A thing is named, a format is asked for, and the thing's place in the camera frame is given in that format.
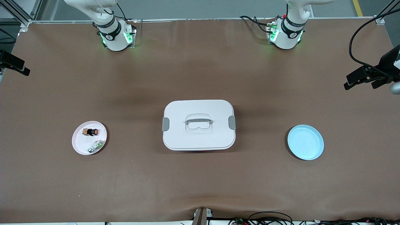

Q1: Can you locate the silver table edge rail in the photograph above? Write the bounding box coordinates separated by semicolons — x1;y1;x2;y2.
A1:
30;17;377;24

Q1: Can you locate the aluminium frame corner post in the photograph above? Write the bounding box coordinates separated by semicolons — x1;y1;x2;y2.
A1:
0;0;43;28
375;0;400;25

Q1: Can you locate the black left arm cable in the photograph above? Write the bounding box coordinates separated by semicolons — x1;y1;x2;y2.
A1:
349;8;400;77

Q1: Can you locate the black looped cable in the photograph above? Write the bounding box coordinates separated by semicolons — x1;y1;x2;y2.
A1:
248;211;293;225

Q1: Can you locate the green push button switch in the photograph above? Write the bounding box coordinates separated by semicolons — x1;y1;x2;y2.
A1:
87;140;105;154

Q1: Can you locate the black cable bundle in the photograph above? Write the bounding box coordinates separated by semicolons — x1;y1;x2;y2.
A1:
312;217;400;225

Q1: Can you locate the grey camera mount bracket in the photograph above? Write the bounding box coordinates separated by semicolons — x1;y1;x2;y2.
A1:
192;207;214;225

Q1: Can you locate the light blue round plate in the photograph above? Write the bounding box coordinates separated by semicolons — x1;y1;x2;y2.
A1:
287;124;325;161

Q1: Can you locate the white lidded box grey handle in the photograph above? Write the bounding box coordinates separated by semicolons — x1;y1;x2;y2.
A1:
162;99;237;151

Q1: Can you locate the brown table mat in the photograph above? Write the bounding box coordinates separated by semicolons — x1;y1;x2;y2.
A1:
0;18;400;223

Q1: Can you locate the pink round plate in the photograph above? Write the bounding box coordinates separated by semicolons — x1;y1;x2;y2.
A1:
72;121;108;156

